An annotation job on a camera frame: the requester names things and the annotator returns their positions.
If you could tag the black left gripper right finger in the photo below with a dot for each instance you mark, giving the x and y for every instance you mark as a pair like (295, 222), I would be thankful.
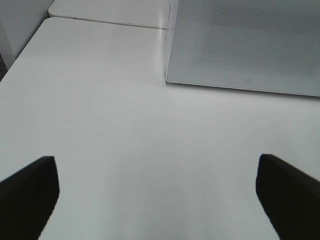
(289, 197)

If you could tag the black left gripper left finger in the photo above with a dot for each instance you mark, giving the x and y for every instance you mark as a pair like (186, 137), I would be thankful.
(28, 199)

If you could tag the white microwave door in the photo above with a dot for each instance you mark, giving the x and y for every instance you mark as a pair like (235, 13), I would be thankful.
(260, 45)

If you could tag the white adjacent table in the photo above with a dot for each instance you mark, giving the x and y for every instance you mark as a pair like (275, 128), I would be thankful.
(138, 13)

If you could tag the white microwave oven body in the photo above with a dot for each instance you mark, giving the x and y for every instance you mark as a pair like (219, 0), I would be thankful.
(168, 37)

